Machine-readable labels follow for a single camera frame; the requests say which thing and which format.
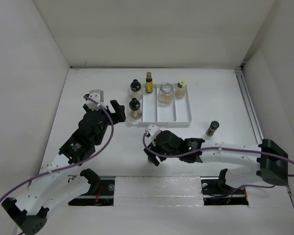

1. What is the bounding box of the black cap spice bottle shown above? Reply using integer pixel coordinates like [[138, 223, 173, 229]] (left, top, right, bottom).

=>
[[129, 98, 142, 119]]

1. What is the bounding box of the black knob spice bottle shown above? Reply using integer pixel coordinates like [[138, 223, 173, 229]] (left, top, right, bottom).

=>
[[130, 79, 143, 100]]

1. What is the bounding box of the yellow liquid bottle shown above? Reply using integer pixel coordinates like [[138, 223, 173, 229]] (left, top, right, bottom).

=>
[[145, 72, 153, 93]]

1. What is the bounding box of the wide glass jar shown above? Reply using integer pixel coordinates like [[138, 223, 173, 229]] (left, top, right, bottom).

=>
[[158, 82, 174, 103]]

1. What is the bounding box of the dark cap spice jar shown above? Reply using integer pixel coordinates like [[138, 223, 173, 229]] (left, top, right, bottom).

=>
[[205, 120, 220, 137]]

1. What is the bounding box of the cream cap spice bottle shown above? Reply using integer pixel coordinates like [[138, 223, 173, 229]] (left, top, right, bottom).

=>
[[174, 80, 187, 99]]

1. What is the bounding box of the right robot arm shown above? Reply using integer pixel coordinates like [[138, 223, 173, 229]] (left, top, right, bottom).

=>
[[143, 130, 288, 193]]

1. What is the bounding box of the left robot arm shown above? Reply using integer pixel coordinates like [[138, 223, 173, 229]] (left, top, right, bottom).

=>
[[1, 100, 126, 235]]

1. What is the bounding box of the white divided tray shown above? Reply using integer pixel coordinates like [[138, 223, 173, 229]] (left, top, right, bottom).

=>
[[127, 84, 192, 127]]

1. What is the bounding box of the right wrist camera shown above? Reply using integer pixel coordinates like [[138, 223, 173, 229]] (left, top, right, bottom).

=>
[[145, 124, 161, 146]]

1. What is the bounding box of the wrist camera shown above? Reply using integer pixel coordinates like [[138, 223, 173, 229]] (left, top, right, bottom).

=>
[[145, 124, 161, 146], [85, 90, 105, 111]]

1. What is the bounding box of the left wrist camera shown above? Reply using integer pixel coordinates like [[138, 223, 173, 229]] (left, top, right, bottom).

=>
[[85, 90, 105, 111]]

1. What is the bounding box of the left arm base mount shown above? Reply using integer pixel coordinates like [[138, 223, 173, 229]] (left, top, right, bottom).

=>
[[68, 176, 116, 207]]

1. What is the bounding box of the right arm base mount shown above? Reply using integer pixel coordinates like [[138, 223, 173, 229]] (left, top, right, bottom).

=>
[[201, 169, 249, 206]]

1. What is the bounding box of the aluminium rail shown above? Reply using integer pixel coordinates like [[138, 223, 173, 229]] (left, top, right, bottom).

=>
[[234, 66, 263, 144]]

